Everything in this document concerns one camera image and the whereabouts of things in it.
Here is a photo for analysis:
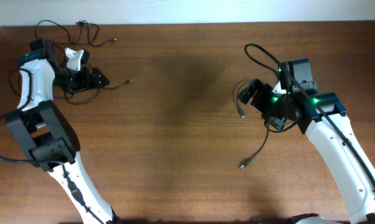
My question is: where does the thin black separated cable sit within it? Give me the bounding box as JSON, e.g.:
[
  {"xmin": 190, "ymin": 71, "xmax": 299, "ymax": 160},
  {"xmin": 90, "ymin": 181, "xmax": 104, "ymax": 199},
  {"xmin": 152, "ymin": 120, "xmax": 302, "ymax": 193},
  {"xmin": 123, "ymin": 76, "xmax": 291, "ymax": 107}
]
[{"xmin": 34, "ymin": 19, "xmax": 118, "ymax": 48}]

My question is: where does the black USB cable bundle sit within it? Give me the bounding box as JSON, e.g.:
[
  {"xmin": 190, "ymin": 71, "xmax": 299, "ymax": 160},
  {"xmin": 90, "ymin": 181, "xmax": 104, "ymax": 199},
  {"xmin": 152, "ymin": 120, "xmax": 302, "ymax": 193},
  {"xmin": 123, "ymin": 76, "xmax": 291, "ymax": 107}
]
[{"xmin": 235, "ymin": 79, "xmax": 297, "ymax": 170}]

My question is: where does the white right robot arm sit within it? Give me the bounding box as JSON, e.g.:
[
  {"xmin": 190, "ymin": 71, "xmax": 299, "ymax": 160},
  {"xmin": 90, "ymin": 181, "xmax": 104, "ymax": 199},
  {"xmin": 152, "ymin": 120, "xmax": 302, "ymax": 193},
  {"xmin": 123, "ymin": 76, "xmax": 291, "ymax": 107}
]
[{"xmin": 236, "ymin": 58, "xmax": 375, "ymax": 223}]

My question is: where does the black base at table edge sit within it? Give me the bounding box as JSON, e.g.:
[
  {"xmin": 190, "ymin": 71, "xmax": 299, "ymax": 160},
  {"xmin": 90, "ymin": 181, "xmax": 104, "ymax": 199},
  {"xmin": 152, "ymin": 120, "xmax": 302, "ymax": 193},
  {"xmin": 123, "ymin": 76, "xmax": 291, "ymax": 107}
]
[{"xmin": 285, "ymin": 213, "xmax": 350, "ymax": 224}]

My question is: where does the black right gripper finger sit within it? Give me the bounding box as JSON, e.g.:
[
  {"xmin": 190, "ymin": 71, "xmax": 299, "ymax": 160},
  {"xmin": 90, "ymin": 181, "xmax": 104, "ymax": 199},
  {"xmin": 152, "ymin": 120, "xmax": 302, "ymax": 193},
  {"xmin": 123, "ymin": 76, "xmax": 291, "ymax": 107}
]
[
  {"xmin": 237, "ymin": 79, "xmax": 265, "ymax": 105},
  {"xmin": 262, "ymin": 115, "xmax": 288, "ymax": 131}
]

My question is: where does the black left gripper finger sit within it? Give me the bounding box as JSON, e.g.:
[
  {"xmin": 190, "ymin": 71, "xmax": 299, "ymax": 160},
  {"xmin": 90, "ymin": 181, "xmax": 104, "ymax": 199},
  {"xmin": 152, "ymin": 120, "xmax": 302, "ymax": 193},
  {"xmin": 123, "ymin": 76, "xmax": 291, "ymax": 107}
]
[
  {"xmin": 92, "ymin": 67, "xmax": 110, "ymax": 84},
  {"xmin": 89, "ymin": 80, "xmax": 110, "ymax": 90}
]

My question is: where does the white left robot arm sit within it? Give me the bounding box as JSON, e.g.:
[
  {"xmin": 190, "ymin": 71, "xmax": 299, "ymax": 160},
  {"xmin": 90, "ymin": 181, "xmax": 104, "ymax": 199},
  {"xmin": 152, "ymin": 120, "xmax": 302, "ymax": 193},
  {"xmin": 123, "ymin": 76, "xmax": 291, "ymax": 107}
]
[{"xmin": 6, "ymin": 39, "xmax": 120, "ymax": 223}]

